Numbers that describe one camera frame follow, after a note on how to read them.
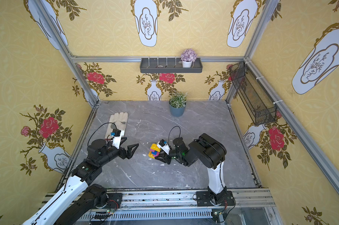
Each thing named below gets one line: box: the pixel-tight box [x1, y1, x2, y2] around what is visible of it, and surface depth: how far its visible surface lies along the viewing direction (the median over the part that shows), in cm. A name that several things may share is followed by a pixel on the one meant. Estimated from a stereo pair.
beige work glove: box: [104, 112, 129, 140], surface depth 109 cm
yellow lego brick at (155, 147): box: [150, 143, 161, 152], surface depth 85 cm
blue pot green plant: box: [168, 91, 188, 118], surface depth 105 cm
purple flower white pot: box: [180, 48, 198, 68], surface depth 85 cm
